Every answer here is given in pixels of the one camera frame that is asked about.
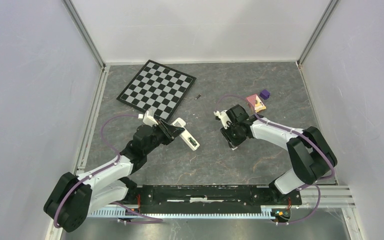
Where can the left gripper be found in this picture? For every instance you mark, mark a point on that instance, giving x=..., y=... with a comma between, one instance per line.
x=169, y=131

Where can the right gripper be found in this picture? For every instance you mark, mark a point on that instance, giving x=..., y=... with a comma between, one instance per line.
x=233, y=142

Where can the long white remote control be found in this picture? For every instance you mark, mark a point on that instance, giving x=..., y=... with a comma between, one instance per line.
x=186, y=135

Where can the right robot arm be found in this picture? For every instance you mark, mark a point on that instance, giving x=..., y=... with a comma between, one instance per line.
x=310, y=155

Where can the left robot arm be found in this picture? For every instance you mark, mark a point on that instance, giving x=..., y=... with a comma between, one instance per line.
x=74, y=197

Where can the red and yellow block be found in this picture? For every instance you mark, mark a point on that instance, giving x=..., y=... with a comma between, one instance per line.
x=256, y=103

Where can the black and grey chessboard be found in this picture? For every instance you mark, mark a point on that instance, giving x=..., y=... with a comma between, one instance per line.
x=158, y=87

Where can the purple cube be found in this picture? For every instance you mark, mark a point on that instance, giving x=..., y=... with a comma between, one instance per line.
x=265, y=94

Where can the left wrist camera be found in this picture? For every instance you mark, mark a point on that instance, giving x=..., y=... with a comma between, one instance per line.
x=148, y=118

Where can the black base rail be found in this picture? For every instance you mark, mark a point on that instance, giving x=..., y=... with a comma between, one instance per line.
x=207, y=199

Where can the white slotted cable duct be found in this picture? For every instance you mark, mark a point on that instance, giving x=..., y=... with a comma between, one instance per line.
x=115, y=211

